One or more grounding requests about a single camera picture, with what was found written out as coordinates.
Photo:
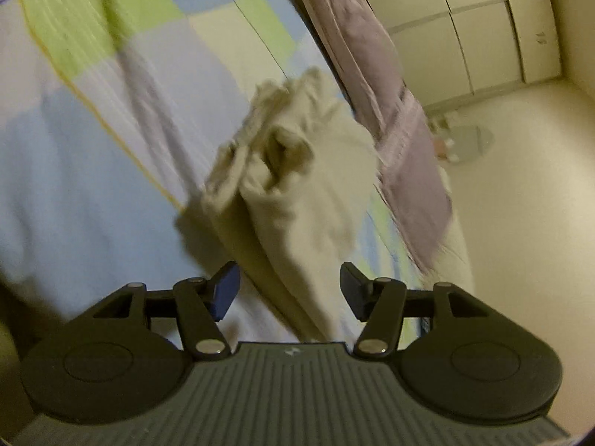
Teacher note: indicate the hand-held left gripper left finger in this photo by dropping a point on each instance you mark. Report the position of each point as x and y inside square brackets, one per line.
[226, 291]

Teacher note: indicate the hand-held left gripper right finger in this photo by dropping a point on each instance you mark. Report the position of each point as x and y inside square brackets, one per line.
[352, 288]

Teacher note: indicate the cream turtleneck sweater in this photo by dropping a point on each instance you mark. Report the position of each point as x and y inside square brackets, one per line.
[302, 204]

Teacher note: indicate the oval mirror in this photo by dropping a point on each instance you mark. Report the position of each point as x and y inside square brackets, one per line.
[472, 141]

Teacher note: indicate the checked pastel bed sheet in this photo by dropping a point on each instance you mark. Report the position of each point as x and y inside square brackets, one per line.
[93, 148]

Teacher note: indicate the cream wardrobe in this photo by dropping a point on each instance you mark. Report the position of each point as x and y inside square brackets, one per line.
[465, 18]

